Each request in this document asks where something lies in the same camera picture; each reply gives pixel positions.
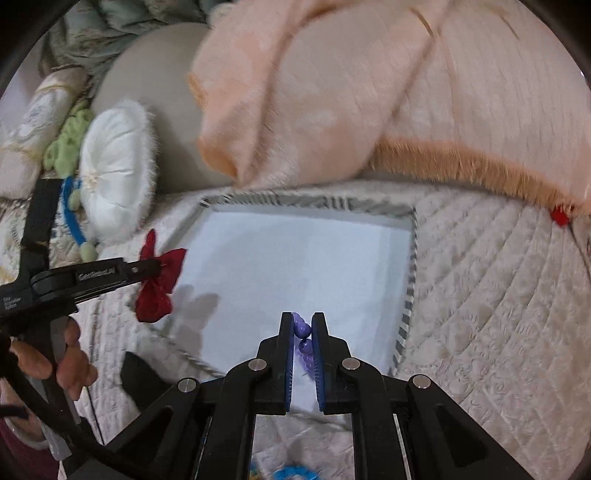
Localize black cloth pouch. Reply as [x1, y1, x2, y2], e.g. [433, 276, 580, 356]
[120, 352, 172, 412]

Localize green damask curtain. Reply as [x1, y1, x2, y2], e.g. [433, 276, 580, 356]
[39, 0, 217, 91]

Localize small red tassel knot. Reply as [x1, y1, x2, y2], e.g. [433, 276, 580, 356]
[550, 206, 571, 228]

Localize white round satin cushion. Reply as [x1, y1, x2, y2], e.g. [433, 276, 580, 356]
[79, 99, 157, 243]

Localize striped shallow tray box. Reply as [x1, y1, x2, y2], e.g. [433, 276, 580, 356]
[151, 192, 419, 418]

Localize green plush toy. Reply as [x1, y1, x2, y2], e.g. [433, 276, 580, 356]
[42, 98, 94, 179]

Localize person's left hand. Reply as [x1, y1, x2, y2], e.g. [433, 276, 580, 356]
[0, 317, 99, 444]

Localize blue plush headband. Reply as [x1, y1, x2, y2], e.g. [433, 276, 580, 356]
[60, 176, 98, 263]

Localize quilted cream bedspread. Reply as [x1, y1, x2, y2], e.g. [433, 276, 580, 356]
[76, 181, 590, 479]

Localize embroidered floral pillow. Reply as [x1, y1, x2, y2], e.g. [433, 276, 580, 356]
[0, 200, 78, 285]

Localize peach fringed blanket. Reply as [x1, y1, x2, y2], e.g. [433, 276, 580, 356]
[188, 1, 590, 216]

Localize cream bolster pillow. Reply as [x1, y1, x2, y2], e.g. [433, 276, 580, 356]
[0, 67, 88, 200]

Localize red bow hair clip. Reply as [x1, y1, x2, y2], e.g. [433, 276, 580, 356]
[135, 229, 186, 323]

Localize blue bead bracelet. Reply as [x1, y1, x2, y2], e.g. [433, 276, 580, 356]
[269, 464, 323, 480]

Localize purple bead bracelet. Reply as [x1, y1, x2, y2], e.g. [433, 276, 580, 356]
[291, 311, 318, 377]

